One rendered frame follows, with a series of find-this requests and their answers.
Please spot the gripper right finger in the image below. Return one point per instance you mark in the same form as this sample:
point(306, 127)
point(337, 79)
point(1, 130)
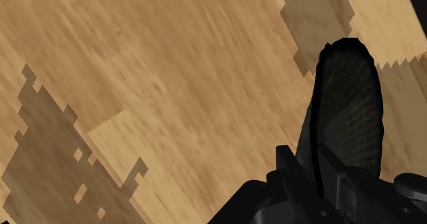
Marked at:
point(367, 196)

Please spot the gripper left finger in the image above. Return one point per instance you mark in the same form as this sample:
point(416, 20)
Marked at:
point(287, 190)

